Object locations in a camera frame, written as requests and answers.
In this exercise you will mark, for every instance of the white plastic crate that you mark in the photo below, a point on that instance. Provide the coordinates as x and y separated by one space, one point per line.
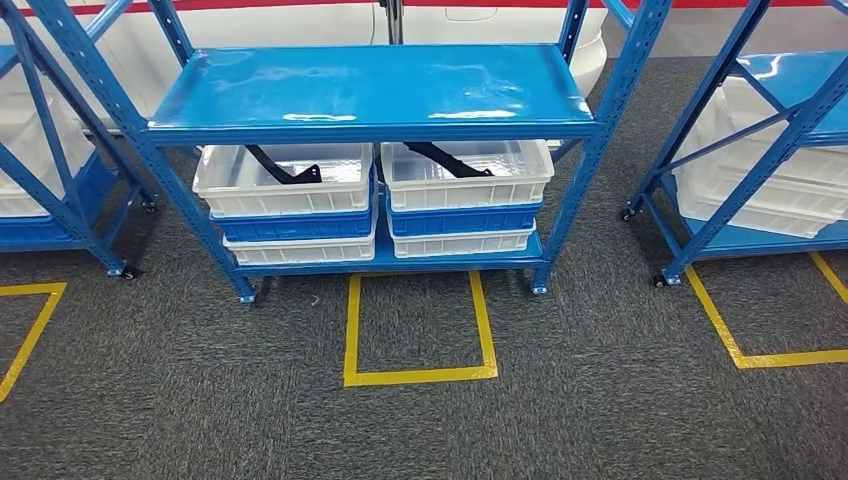
464 192
26 185
464 245
285 199
748 126
775 205
298 252

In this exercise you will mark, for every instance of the blue steel shelf rack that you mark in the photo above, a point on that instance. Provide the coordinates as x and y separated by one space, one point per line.
808 73
33 232
265 93

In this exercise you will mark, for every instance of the white car body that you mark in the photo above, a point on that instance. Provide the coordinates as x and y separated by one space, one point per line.
298 26

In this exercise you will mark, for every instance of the black curved bracket part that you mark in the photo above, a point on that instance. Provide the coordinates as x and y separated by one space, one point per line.
444 159
275 171

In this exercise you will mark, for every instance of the black stanchion post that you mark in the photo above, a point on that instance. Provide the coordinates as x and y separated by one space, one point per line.
394 20

